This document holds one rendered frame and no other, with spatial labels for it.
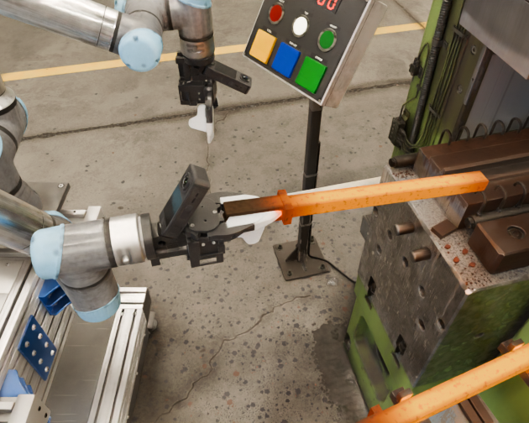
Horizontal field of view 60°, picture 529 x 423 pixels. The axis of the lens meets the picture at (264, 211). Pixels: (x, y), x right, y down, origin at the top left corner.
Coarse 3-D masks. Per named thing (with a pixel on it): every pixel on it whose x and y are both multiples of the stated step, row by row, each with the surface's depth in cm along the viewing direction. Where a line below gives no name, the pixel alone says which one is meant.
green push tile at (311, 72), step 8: (304, 64) 122; (312, 64) 121; (320, 64) 119; (304, 72) 123; (312, 72) 121; (320, 72) 119; (296, 80) 124; (304, 80) 123; (312, 80) 121; (320, 80) 120; (312, 88) 121
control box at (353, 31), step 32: (288, 0) 126; (320, 0) 118; (352, 0) 113; (256, 32) 134; (288, 32) 126; (320, 32) 119; (352, 32) 113; (256, 64) 135; (352, 64) 119; (320, 96) 121
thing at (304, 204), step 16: (448, 176) 80; (464, 176) 80; (480, 176) 81; (320, 192) 75; (336, 192) 75; (352, 192) 75; (368, 192) 75; (384, 192) 76; (400, 192) 76; (416, 192) 77; (432, 192) 78; (448, 192) 79; (464, 192) 80; (224, 208) 70; (240, 208) 70; (256, 208) 70; (272, 208) 71; (288, 208) 71; (304, 208) 72; (320, 208) 73; (336, 208) 74; (352, 208) 75
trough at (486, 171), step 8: (504, 160) 100; (512, 160) 100; (520, 160) 101; (528, 160) 102; (464, 168) 98; (472, 168) 99; (480, 168) 99; (488, 168) 100; (496, 168) 100; (504, 168) 100; (512, 168) 100; (520, 168) 100
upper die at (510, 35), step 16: (480, 0) 78; (496, 0) 74; (512, 0) 71; (464, 16) 82; (480, 16) 78; (496, 16) 75; (512, 16) 72; (528, 16) 69; (480, 32) 79; (496, 32) 76; (512, 32) 72; (528, 32) 69; (496, 48) 76; (512, 48) 73; (528, 48) 70; (512, 64) 73; (528, 64) 70
